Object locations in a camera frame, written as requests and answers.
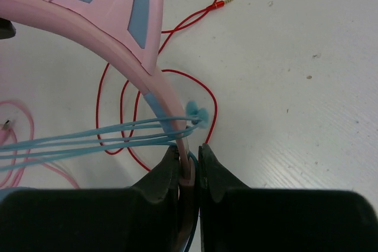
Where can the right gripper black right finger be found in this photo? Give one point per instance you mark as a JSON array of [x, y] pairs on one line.
[[236, 217]]

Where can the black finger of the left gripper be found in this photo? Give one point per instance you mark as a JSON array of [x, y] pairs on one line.
[[7, 28]]

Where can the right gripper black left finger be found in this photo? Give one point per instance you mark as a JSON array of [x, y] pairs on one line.
[[142, 217]]

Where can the blue pink cat-ear headphones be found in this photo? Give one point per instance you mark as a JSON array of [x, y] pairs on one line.
[[125, 33]]

